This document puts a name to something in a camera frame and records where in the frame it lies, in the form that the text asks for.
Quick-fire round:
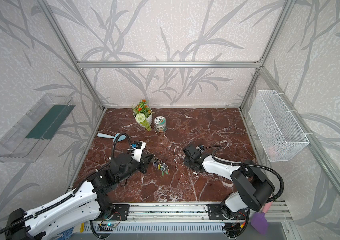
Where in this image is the keyring with coloured key tags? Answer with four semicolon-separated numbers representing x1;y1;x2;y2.
153;157;170;176

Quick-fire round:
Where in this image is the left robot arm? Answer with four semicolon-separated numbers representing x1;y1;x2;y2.
0;133;154;240

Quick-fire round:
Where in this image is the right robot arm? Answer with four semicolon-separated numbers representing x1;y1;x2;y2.
183;144;285;220

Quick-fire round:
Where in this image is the light blue garden trowel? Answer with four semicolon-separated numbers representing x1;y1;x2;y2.
97;133;126;142

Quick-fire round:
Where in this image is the round printed tin can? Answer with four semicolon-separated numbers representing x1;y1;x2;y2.
154;116;167;133

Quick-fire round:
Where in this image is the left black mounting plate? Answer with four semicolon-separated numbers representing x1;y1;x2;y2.
107;204;130;221

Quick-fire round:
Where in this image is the black mounting plate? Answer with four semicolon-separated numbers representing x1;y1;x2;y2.
205;204;249;221
107;204;130;221

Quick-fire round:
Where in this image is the potted artificial flower plant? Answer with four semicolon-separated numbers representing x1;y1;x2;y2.
132;99;153;132

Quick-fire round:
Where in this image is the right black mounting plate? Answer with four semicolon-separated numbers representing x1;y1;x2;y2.
205;204;249;221

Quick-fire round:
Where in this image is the blue dotted work glove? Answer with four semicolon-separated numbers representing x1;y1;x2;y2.
53;228;74;240

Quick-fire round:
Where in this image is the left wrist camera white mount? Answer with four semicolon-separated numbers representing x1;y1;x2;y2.
131;141;146;163

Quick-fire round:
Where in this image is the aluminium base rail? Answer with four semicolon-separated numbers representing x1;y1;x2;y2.
73;201;293;224

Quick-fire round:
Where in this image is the white wire mesh basket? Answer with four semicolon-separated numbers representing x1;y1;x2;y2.
249;90;310;162

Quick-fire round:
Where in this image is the clear plastic wall shelf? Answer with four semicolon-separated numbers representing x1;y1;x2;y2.
0;94;76;163

